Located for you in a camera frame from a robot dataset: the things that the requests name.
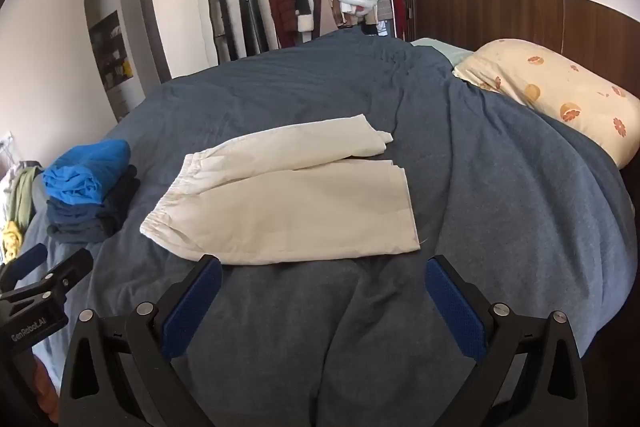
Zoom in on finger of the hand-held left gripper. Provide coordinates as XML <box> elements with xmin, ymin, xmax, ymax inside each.
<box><xmin>0</xmin><ymin>243</ymin><xmax>49</xmax><ymax>294</ymax></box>
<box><xmin>27</xmin><ymin>248</ymin><xmax>95</xmax><ymax>308</ymax></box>

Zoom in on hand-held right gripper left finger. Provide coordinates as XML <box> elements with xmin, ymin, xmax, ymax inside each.
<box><xmin>60</xmin><ymin>254</ymin><xmax>224</xmax><ymax>427</ymax></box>

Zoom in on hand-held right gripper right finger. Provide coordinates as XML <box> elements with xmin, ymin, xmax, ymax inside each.
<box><xmin>424</xmin><ymin>255</ymin><xmax>589</xmax><ymax>427</ymax></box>

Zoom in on cream pants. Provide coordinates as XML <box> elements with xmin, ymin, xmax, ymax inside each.
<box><xmin>139</xmin><ymin>113</ymin><xmax>422</xmax><ymax>266</ymax></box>

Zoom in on yellow cloth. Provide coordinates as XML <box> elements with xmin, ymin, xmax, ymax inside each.
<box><xmin>1</xmin><ymin>219</ymin><xmax>27</xmax><ymax>264</ymax></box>

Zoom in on stack of dark folded clothes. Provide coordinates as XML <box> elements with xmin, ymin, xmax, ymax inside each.
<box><xmin>46</xmin><ymin>164</ymin><xmax>142</xmax><ymax>244</ymax></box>

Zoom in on orange cloth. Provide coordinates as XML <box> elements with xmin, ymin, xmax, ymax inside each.
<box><xmin>32</xmin><ymin>351</ymin><xmax>60</xmax><ymax>424</ymax></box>

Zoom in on olive green cloth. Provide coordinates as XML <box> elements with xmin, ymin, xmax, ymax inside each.
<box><xmin>7</xmin><ymin>164</ymin><xmax>47</xmax><ymax>228</ymax></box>

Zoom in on blue-grey duvet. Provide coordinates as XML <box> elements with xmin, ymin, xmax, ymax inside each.
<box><xmin>22</xmin><ymin>27</ymin><xmax>626</xmax><ymax>427</ymax></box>

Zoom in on cream floral pillow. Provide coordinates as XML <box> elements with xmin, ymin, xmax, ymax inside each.
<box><xmin>452</xmin><ymin>39</ymin><xmax>640</xmax><ymax>170</ymax></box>

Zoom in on light green pillow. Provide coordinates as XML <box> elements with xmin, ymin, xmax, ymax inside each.
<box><xmin>411</xmin><ymin>37</ymin><xmax>475</xmax><ymax>64</ymax></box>

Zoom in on black ladder stand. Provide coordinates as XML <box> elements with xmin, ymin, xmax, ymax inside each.
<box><xmin>207</xmin><ymin>0</ymin><xmax>239</xmax><ymax>62</ymax></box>

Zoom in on black cylinder appliance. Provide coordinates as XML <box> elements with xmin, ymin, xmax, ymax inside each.
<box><xmin>238</xmin><ymin>0</ymin><xmax>271</xmax><ymax>56</ymax></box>

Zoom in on dark wooden headboard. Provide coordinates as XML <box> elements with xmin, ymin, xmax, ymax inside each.
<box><xmin>403</xmin><ymin>0</ymin><xmax>640</xmax><ymax>100</ymax></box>

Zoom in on arched wall shelf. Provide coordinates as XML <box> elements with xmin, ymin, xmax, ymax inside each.
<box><xmin>83</xmin><ymin>0</ymin><xmax>146</xmax><ymax>122</ymax></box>

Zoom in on wavy wall mirror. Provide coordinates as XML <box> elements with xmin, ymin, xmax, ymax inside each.
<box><xmin>193</xmin><ymin>0</ymin><xmax>219</xmax><ymax>68</ymax></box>

